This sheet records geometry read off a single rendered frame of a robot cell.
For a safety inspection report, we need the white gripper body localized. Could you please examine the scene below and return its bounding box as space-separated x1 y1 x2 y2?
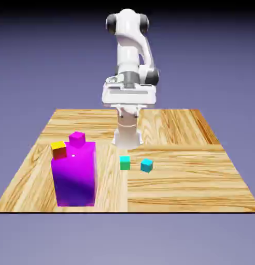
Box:
101 82 157 109

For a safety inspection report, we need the small magenta cube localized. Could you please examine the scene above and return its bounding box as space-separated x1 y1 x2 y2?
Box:
68 131 86 149

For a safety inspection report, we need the small green cube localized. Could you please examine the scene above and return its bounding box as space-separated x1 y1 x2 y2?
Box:
119 156 131 171

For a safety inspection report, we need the small cyan cube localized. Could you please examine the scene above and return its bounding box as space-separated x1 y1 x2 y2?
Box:
140 158 153 173

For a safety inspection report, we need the small orange cube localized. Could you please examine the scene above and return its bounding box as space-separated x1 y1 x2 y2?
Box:
50 141 68 160

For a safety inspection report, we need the large magenta box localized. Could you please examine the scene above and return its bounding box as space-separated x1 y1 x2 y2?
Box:
50 141 97 207

